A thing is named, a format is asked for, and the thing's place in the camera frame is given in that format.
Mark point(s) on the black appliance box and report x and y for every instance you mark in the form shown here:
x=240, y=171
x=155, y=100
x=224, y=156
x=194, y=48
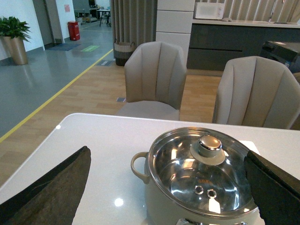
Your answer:
x=287, y=53

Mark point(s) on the distant table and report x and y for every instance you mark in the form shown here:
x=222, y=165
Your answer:
x=104, y=16

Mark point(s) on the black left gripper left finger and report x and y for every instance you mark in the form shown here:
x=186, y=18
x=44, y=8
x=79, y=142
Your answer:
x=54, y=198

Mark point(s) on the dark kitchen counter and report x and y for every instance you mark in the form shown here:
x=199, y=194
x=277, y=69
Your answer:
x=213, y=43

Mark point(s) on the beige left chair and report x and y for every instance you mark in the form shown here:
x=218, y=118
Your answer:
x=155, y=76

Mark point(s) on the blue floor mat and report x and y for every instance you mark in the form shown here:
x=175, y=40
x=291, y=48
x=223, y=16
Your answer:
x=64, y=47

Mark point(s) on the white square coaster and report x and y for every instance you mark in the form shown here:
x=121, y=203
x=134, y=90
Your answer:
x=250, y=145

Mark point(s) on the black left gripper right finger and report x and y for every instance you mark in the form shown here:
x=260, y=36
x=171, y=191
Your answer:
x=275, y=192

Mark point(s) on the green potted plant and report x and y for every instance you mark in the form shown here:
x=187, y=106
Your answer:
x=14, y=33

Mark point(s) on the white microwave oven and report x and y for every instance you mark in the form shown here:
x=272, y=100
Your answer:
x=209, y=11

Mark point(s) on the cream electric cooking pot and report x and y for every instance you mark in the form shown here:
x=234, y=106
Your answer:
x=162, y=210

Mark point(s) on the beige right chair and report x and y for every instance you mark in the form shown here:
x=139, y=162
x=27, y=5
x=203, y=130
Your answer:
x=257, y=92

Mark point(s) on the glass pot lid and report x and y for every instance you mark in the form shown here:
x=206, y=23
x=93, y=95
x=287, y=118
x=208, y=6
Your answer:
x=201, y=170

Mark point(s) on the beige chair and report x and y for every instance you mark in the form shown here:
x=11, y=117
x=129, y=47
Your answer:
x=155, y=76
x=257, y=92

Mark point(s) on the red cabinet box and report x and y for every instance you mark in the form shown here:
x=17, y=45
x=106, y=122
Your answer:
x=73, y=30

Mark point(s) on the woven storage basket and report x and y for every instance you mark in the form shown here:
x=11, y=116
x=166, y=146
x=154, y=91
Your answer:
x=123, y=51

